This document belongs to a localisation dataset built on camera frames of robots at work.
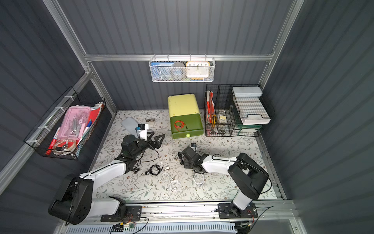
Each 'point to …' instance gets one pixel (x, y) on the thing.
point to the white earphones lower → (175, 189)
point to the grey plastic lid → (130, 125)
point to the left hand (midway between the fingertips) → (160, 134)
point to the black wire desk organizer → (235, 109)
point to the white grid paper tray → (250, 107)
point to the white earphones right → (198, 179)
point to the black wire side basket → (44, 138)
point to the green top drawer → (194, 123)
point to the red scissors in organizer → (210, 106)
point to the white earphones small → (167, 167)
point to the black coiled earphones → (150, 171)
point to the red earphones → (182, 124)
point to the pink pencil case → (74, 123)
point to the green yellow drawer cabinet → (181, 104)
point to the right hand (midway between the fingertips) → (190, 160)
